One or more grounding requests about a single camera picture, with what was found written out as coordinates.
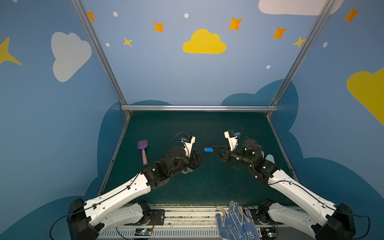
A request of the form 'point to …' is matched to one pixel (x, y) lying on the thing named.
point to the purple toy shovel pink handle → (142, 144)
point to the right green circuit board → (268, 232)
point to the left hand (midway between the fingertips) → (203, 153)
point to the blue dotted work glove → (238, 224)
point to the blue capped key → (208, 150)
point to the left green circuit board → (142, 232)
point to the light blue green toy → (270, 157)
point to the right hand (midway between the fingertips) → (215, 147)
